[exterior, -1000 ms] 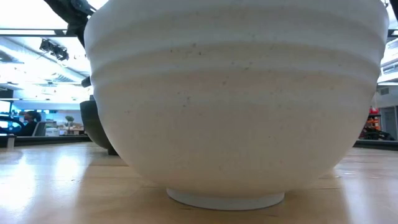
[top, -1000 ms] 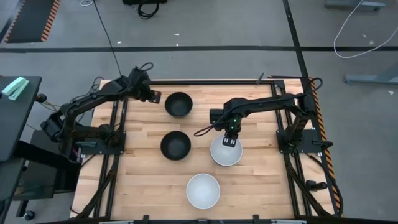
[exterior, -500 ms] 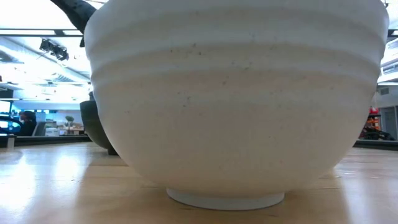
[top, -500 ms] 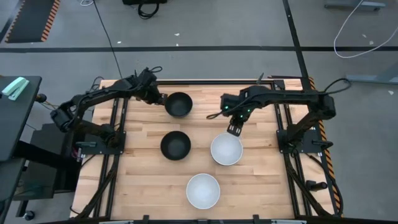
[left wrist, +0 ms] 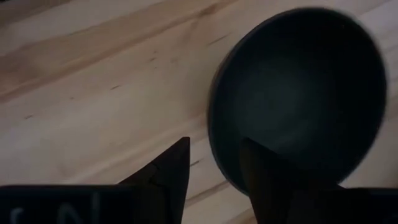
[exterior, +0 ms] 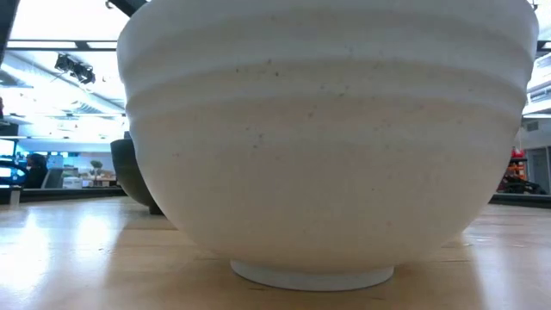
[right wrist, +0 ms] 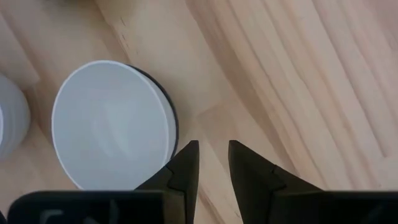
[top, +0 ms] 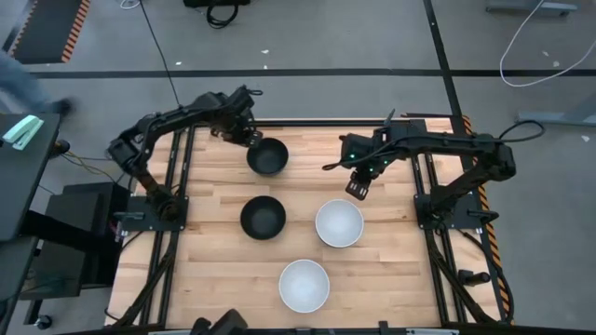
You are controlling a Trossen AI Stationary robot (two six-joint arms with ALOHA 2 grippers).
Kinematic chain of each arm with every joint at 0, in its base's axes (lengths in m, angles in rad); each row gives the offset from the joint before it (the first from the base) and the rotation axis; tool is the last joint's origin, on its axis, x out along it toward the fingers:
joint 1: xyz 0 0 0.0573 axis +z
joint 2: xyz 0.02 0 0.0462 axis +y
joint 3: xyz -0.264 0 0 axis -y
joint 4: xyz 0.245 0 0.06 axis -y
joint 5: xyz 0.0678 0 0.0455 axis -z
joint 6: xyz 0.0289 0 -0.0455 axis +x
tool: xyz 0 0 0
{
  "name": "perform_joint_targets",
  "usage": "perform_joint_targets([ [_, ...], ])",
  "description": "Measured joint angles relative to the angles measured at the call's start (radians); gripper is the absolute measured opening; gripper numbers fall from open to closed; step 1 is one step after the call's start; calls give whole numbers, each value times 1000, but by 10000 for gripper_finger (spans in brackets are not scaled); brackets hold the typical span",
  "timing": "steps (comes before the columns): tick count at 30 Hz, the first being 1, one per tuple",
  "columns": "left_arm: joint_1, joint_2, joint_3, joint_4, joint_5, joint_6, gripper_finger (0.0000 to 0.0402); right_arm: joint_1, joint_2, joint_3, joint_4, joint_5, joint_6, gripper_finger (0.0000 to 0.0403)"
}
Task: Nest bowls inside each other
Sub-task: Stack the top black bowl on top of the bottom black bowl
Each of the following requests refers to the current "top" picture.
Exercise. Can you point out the black bowl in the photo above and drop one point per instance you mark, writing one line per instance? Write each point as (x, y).
(263, 218)
(267, 157)

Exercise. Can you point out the black equipment cabinet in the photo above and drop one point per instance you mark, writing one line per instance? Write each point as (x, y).
(79, 218)

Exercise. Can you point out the black desk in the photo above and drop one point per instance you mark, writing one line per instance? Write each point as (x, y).
(21, 186)

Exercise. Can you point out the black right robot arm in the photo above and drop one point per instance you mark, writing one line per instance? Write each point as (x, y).
(456, 139)

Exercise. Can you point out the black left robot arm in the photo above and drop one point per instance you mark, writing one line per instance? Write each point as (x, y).
(163, 118)

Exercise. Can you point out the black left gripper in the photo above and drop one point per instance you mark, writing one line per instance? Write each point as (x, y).
(233, 114)

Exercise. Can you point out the person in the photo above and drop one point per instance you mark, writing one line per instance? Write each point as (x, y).
(18, 86)

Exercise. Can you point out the white bowl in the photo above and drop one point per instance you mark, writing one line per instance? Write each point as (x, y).
(304, 285)
(339, 223)

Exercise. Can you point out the small black clamp device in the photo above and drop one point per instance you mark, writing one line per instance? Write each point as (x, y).
(472, 277)

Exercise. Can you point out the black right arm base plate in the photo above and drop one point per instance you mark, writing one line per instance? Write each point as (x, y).
(461, 216)

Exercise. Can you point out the black caster wheel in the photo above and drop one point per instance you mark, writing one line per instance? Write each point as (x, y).
(43, 322)

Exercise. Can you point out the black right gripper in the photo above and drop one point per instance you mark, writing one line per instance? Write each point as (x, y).
(363, 153)

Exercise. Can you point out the black table-level camera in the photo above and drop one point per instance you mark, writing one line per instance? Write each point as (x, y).
(223, 323)

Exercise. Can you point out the black hazard-striped floor mat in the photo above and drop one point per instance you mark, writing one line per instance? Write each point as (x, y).
(46, 30)

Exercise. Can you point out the orange black hazard tape strip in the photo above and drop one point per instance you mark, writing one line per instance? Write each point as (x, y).
(489, 218)

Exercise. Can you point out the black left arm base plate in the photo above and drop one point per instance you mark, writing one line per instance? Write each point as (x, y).
(139, 216)

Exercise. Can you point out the mint green stapler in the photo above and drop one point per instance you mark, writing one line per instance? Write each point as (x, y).
(22, 131)

